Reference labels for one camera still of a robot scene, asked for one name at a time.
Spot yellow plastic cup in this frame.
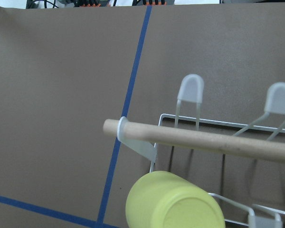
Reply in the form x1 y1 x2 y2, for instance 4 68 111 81
125 171 226 228

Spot white wire cup rack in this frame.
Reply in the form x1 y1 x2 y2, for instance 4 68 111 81
102 73 285 228

